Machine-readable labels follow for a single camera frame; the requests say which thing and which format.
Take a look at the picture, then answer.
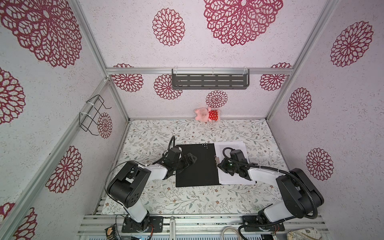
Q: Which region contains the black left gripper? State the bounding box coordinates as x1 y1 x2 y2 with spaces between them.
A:
172 153 195 175

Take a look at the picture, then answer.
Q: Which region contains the white printed paper sheet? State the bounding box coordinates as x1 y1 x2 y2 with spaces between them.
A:
213 140 257 185

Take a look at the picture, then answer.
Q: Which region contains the teal folder with black inside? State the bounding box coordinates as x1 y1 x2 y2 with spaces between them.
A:
176 143 220 188

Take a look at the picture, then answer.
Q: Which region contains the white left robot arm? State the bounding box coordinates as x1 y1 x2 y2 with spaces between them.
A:
105 147 198 225

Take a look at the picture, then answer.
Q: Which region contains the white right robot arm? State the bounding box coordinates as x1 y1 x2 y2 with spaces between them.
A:
218 147 324 227

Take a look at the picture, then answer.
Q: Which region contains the metal folder clip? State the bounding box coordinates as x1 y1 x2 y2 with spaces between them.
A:
215 156 221 166

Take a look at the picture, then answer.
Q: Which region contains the pink plush pig toy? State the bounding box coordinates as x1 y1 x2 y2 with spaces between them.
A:
194 107 221 123

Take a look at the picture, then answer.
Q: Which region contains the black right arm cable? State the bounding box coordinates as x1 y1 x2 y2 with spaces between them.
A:
222 146 319 220

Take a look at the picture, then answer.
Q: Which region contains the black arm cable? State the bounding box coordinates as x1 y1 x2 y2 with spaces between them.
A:
103 135 176 208
222 146 319 220

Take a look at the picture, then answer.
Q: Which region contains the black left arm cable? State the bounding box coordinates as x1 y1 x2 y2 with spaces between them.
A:
103 135 176 208

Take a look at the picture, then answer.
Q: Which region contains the grey slotted wall shelf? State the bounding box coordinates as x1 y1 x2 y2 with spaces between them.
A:
171 69 250 90

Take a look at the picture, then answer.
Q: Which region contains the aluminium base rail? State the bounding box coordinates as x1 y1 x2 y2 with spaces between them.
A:
75 214 332 240

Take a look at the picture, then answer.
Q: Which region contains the black wire wall rack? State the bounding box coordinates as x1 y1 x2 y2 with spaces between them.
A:
78 95 111 136

